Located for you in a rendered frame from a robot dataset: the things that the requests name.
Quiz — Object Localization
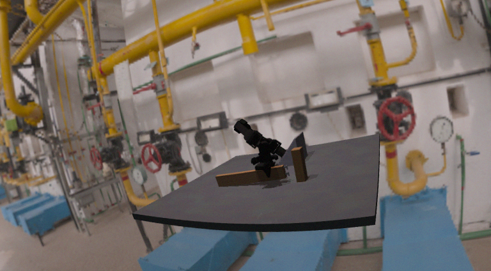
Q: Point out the brown wooden post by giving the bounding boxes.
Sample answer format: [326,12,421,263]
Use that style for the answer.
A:
[291,146,308,182]

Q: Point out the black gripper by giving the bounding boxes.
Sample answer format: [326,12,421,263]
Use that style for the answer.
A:
[255,150,278,178]

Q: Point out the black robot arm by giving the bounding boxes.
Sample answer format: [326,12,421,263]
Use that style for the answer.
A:
[234,119,286,166]

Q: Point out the brown wooden board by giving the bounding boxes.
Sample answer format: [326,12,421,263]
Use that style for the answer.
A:
[216,165,290,187]

